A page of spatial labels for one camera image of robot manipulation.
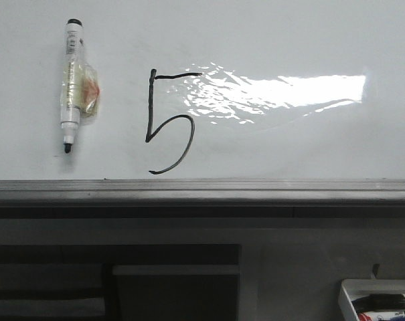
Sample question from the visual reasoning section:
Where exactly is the white marker tray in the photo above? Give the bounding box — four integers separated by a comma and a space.
338, 279, 405, 320

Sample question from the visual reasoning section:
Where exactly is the white whiteboard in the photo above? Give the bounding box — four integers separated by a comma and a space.
0, 1, 405, 180

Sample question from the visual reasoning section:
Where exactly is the grey aluminium whiteboard frame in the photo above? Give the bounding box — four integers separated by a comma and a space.
0, 179, 405, 207

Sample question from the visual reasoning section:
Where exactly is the dark cabinet box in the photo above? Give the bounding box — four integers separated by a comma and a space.
112, 265, 240, 320

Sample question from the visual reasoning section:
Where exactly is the black capped whiteboard marker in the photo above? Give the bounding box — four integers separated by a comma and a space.
352, 294, 405, 313

